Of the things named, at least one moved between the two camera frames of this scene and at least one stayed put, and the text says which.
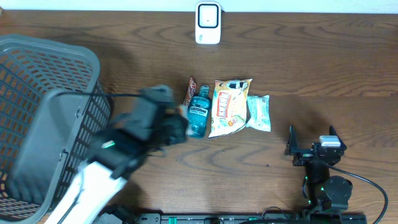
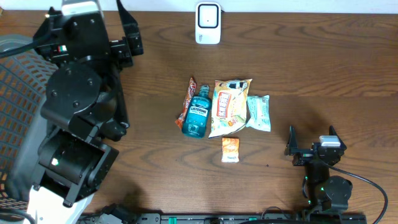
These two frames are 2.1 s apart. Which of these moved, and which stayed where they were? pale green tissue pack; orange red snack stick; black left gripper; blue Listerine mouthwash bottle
Moved: black left gripper
Stayed: orange red snack stick; pale green tissue pack; blue Listerine mouthwash bottle
